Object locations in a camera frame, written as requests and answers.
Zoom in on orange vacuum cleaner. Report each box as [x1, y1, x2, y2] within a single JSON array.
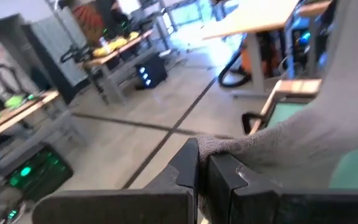
[[240, 30, 275, 78]]

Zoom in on wooden table with green items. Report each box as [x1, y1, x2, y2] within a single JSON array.
[[0, 90, 61, 147]]

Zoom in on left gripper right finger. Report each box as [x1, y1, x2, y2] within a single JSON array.
[[204, 153, 358, 224]]

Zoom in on wooden table with yellow items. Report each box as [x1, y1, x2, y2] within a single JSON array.
[[81, 29, 155, 106]]

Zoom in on black cable loop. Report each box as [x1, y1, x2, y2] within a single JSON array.
[[242, 111, 266, 135]]

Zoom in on wooden desk with grey legs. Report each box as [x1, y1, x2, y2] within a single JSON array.
[[202, 0, 301, 99]]

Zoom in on black computer tower blue lights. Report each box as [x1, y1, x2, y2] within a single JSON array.
[[134, 54, 168, 91]]

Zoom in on grey towel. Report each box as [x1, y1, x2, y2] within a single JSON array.
[[195, 0, 358, 224]]

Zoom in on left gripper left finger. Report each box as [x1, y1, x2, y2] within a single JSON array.
[[32, 138, 200, 224]]

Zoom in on black vacuum hose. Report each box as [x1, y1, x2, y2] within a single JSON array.
[[218, 49, 252, 88]]

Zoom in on black mesh computer tower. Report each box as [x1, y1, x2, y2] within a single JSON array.
[[0, 142, 74, 203]]

